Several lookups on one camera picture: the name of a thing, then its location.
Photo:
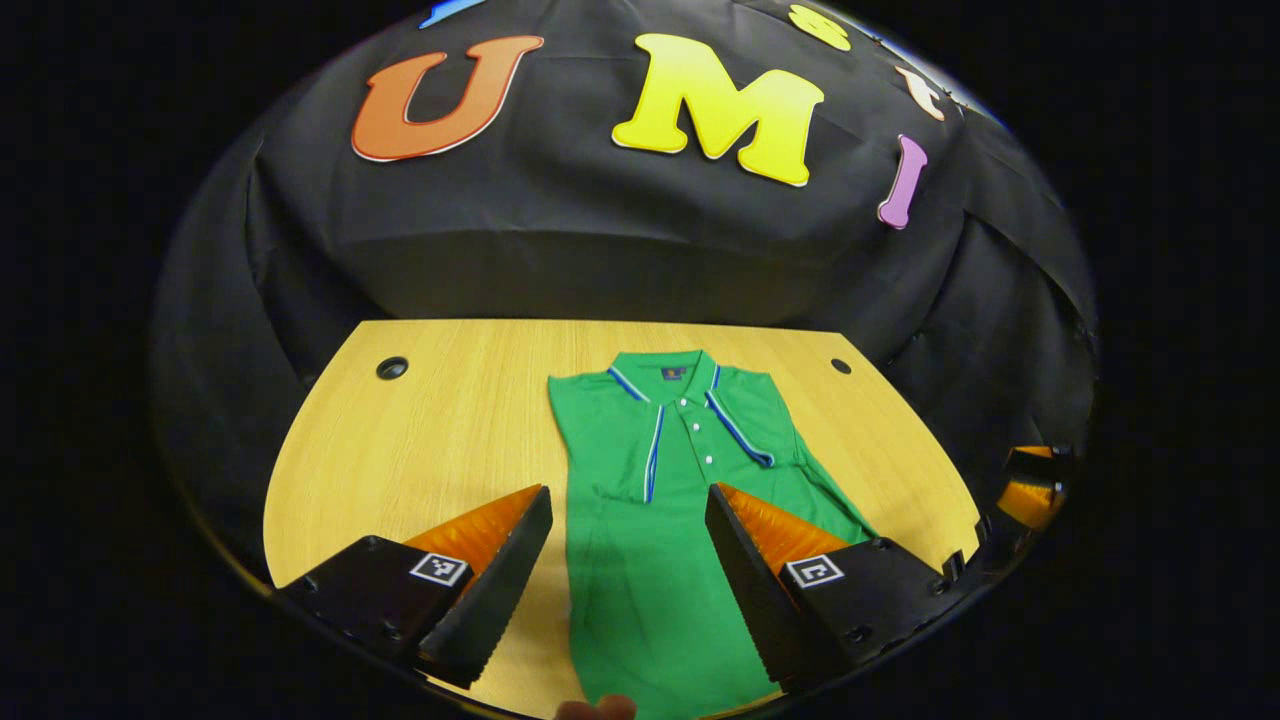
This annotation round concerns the black backdrop cloth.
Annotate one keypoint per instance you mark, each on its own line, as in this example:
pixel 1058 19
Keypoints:
pixel 560 230

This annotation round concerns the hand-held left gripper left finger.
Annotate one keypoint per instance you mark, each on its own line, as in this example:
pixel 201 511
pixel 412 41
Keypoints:
pixel 495 600

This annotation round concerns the green T-shirt with blue trim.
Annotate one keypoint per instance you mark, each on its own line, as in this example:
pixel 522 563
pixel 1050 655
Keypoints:
pixel 660 560

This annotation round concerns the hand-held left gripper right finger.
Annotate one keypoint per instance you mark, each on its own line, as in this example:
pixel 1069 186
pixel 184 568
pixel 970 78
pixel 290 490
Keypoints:
pixel 760 590

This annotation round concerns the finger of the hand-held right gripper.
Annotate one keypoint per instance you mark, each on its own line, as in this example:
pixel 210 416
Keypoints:
pixel 1040 468
pixel 1030 505

